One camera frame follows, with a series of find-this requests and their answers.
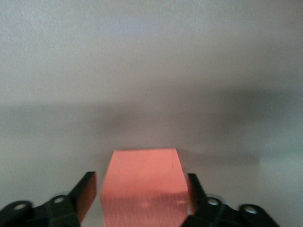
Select orange foam cube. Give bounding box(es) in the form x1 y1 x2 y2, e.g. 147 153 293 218
100 148 190 227

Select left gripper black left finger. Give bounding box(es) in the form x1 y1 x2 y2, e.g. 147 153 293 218
0 171 98 227

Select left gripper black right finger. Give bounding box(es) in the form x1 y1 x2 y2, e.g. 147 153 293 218
181 173 280 227

